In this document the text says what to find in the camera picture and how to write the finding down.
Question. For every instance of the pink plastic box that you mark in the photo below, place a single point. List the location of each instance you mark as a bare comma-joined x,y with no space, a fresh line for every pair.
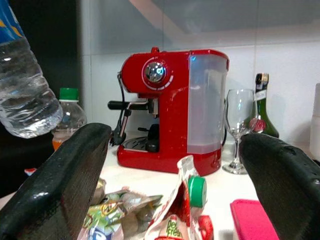
250,220

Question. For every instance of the dark green wine bottle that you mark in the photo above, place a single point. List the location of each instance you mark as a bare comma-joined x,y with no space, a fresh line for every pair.
263,112

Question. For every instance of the small bottle green cap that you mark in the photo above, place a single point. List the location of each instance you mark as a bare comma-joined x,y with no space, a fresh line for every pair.
71,112

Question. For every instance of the white container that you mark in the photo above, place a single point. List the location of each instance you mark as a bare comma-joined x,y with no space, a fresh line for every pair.
315,125

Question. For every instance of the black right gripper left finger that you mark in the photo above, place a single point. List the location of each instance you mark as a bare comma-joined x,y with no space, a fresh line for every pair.
55,180

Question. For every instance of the clear water bottle blue label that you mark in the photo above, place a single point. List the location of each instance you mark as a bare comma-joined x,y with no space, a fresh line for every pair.
22,82

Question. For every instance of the red white pouch green cap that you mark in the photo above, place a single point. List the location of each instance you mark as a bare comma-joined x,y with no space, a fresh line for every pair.
180,210

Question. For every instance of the silver foil packet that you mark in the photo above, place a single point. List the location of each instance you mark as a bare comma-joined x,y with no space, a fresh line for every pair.
100,191

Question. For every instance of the clear wine glass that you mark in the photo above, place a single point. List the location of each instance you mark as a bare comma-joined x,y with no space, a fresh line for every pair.
238,112

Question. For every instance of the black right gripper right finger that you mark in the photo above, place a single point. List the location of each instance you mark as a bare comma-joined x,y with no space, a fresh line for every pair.
285,185

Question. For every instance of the red espresso machine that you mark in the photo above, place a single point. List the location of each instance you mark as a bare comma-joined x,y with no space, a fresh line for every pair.
175,112

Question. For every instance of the green snack bag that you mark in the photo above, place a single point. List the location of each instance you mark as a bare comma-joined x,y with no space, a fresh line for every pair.
117,210

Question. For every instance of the black fridge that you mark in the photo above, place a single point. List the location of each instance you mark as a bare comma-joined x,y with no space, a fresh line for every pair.
57,50

